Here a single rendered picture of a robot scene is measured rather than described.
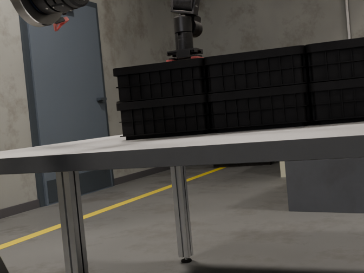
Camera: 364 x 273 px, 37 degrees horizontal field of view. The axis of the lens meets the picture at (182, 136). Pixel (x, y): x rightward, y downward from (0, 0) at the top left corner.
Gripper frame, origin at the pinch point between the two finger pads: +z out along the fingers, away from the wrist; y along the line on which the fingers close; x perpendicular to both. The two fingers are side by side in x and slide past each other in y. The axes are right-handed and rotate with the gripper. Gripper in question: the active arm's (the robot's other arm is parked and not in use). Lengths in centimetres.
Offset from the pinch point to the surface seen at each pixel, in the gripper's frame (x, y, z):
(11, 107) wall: -236, 279, -13
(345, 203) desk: -219, -17, 77
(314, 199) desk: -223, 4, 74
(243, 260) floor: -102, 20, 86
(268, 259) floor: -105, 7, 86
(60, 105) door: -303, 273, -14
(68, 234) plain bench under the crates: -1, 52, 51
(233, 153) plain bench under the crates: 59, -34, 20
